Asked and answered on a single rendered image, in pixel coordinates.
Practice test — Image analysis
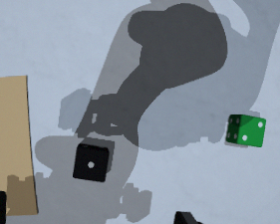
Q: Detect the green die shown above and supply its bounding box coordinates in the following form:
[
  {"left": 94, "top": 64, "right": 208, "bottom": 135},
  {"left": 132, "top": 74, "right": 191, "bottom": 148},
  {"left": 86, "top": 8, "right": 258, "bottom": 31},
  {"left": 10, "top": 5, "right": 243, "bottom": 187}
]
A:
[{"left": 226, "top": 114, "right": 266, "bottom": 147}]

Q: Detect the black die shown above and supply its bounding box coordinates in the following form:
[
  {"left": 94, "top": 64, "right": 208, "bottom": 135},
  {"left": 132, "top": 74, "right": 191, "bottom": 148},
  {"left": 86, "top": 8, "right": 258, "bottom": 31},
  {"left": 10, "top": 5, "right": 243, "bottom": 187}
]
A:
[{"left": 73, "top": 143, "right": 110, "bottom": 182}]

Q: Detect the tan square mat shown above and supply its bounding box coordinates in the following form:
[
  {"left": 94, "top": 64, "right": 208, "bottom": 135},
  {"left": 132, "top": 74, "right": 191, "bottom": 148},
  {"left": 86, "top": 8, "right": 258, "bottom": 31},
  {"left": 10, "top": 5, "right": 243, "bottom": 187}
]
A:
[{"left": 0, "top": 76, "right": 38, "bottom": 216}]

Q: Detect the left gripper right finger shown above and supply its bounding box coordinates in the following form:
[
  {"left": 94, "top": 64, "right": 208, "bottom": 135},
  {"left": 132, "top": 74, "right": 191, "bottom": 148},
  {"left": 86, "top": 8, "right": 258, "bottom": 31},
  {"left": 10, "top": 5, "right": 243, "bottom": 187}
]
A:
[{"left": 173, "top": 211, "right": 203, "bottom": 224}]

